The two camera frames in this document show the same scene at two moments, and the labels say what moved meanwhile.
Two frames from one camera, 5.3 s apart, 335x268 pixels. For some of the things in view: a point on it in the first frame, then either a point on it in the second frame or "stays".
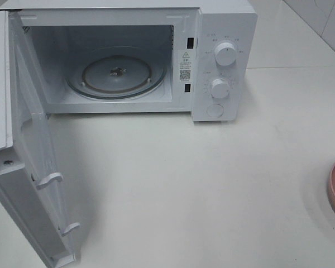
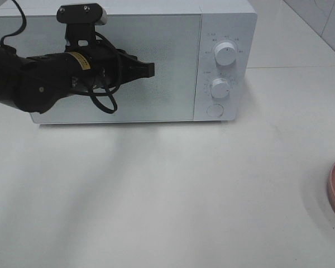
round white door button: [214, 110] stays
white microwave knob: [225, 54] stays
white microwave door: [21, 163] to [170, 41]
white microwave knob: [220, 88] stays
